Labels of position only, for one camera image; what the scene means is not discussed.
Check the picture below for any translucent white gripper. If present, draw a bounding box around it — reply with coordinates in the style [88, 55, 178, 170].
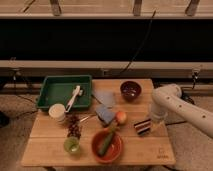
[149, 103, 167, 124]

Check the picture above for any striped whiteboard eraser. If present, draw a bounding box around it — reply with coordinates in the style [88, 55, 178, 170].
[134, 119, 151, 135]

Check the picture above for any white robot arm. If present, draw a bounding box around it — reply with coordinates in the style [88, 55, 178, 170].
[149, 84, 213, 139]

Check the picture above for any dark purple bowl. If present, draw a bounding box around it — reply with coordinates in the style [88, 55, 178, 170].
[120, 81, 142, 102]

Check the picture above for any orange bowl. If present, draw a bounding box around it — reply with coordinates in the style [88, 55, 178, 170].
[91, 130, 123, 164]

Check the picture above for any peach coloured apple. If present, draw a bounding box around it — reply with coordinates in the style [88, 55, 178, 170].
[115, 111, 127, 125]

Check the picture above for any light blue cloth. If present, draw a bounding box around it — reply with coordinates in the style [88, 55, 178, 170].
[92, 90, 115, 108]

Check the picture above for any blue sponge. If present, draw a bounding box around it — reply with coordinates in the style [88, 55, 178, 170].
[95, 105, 115, 125]

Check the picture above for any green cucumber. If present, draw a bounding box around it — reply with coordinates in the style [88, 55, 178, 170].
[98, 127, 117, 157]

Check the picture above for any metal spoon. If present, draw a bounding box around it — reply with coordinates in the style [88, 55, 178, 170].
[79, 114, 96, 123]

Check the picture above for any white plastic scraper tool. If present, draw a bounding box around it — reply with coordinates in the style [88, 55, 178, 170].
[65, 85, 83, 113]

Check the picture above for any dark red grape bunch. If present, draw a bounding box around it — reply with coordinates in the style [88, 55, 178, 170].
[67, 115, 81, 138]

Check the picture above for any green small cup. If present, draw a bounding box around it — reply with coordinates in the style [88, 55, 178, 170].
[64, 136, 80, 154]

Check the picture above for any white cylindrical cup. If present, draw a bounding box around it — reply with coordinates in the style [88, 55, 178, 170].
[48, 103, 65, 122]

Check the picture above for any green plastic tray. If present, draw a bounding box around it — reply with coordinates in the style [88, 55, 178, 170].
[37, 75, 92, 111]

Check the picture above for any black hanging cable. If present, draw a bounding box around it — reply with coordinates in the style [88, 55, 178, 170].
[118, 10, 157, 76]

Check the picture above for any black floor cable left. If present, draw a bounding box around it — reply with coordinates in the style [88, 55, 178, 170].
[11, 68, 40, 120]

